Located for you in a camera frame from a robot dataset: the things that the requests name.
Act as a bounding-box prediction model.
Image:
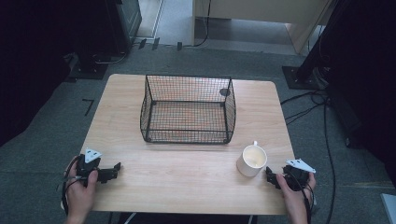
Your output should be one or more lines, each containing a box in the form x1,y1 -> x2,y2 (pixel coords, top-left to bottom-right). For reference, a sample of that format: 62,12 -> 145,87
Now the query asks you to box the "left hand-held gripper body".
76,147 -> 115,188

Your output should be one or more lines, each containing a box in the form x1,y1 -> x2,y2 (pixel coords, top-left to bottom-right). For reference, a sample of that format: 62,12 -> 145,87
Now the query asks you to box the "person's right hand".
276,173 -> 317,224

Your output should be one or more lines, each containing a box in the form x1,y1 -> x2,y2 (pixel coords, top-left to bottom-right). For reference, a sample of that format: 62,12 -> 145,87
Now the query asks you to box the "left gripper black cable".
61,155 -> 82,217

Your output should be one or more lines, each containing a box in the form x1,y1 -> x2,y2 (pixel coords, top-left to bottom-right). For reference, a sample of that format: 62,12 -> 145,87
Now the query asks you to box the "black hanging cable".
183,0 -> 213,49

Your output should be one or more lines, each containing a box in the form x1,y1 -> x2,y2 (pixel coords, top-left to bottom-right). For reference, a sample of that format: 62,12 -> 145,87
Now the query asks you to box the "person's left hand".
64,159 -> 99,224

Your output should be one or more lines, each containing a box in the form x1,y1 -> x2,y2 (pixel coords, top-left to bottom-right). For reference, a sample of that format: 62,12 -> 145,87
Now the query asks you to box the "white cup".
235,140 -> 268,178

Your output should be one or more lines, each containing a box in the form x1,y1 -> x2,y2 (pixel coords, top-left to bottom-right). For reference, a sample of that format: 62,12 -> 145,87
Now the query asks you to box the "beige wooden furniture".
191,0 -> 333,55

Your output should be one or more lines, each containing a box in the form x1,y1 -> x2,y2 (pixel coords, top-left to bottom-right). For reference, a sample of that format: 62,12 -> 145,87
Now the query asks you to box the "black curtain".
0,0 -> 110,147
295,0 -> 396,188

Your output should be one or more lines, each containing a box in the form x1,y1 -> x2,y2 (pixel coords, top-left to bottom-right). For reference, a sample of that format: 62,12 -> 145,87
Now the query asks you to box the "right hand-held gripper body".
274,159 -> 317,192

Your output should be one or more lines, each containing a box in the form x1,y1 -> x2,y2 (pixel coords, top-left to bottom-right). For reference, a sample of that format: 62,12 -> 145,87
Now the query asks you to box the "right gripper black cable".
288,174 -> 316,224

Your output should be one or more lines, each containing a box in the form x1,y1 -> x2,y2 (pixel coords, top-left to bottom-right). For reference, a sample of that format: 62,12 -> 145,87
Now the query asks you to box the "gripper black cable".
61,155 -> 82,217
288,174 -> 316,224

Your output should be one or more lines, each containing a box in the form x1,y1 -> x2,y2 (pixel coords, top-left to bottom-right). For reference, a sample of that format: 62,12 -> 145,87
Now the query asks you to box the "black wire mesh basket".
139,74 -> 237,145

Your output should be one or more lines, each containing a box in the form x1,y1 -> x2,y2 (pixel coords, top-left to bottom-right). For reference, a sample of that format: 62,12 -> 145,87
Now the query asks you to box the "black stand base plate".
281,64 -> 329,91
64,52 -> 110,82

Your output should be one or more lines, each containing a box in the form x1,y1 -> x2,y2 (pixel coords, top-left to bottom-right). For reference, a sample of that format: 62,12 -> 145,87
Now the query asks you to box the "black equipment cabinet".
76,0 -> 143,62

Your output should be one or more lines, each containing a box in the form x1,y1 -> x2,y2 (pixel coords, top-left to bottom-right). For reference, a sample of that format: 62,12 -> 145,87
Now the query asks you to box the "black floor cable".
279,89 -> 338,224

